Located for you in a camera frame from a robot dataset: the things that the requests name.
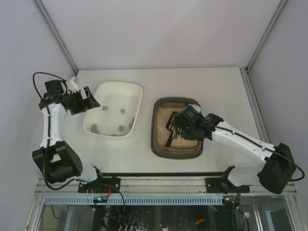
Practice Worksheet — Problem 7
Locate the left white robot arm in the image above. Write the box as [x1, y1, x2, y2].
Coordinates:
[32, 77, 101, 184]

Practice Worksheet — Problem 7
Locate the aluminium mounting rail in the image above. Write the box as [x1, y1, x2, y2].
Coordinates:
[35, 176, 297, 195]

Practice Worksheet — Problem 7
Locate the black slotted litter scoop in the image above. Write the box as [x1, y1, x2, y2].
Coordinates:
[165, 111, 178, 147]

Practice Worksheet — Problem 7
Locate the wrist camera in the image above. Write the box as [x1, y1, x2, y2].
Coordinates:
[65, 77, 79, 93]
[189, 104, 202, 113]

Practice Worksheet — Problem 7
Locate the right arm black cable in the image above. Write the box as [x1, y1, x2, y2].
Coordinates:
[182, 97, 305, 181]

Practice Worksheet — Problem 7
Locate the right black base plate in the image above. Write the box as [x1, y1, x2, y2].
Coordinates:
[205, 166, 250, 194]

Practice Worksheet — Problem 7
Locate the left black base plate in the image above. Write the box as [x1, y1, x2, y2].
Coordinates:
[78, 176, 121, 194]

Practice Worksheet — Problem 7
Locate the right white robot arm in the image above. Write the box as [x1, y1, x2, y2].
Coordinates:
[172, 104, 297, 194]

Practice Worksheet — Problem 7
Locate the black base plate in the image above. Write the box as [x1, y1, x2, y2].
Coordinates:
[78, 176, 121, 194]
[205, 166, 250, 194]

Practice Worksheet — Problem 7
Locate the grey slotted cable duct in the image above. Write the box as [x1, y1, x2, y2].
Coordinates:
[44, 195, 224, 205]

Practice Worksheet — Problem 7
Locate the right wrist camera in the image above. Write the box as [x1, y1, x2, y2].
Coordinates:
[189, 104, 202, 113]

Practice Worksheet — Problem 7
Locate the white plastic tray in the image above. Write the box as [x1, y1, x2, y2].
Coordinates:
[83, 81, 143, 139]

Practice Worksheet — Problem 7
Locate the right aluminium side rail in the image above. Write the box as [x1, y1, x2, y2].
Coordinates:
[239, 67, 274, 143]

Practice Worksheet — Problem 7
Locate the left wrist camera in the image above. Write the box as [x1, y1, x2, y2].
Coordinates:
[65, 77, 79, 93]

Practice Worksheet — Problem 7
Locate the brown translucent litter box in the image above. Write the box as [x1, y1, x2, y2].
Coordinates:
[151, 97, 204, 159]

